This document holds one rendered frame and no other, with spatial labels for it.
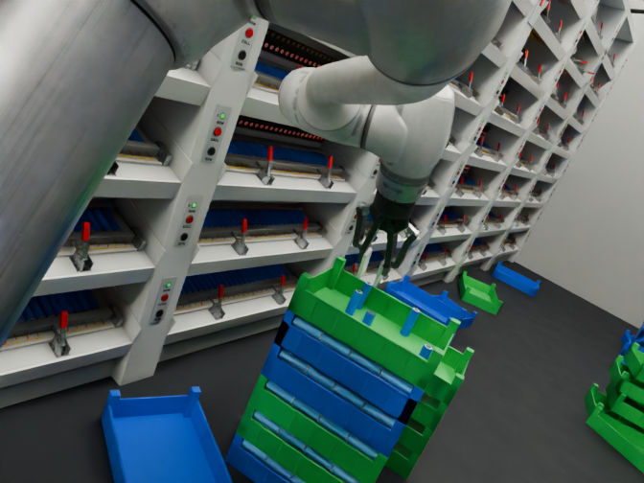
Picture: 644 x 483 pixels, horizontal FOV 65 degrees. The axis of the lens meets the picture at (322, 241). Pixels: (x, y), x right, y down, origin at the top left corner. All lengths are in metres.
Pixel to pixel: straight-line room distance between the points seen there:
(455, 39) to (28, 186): 0.24
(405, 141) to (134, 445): 0.83
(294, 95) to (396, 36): 0.56
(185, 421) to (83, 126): 1.05
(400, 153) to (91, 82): 0.62
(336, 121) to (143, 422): 0.80
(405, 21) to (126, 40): 0.15
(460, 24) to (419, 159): 0.55
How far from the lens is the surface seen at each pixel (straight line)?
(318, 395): 1.04
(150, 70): 0.32
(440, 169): 2.26
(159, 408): 1.27
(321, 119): 0.82
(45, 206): 0.30
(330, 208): 1.68
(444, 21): 0.30
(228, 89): 1.07
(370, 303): 1.15
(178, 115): 1.11
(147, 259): 1.17
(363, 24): 0.32
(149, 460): 1.19
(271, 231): 1.49
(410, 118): 0.82
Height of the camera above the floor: 0.85
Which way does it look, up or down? 18 degrees down
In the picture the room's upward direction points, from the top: 23 degrees clockwise
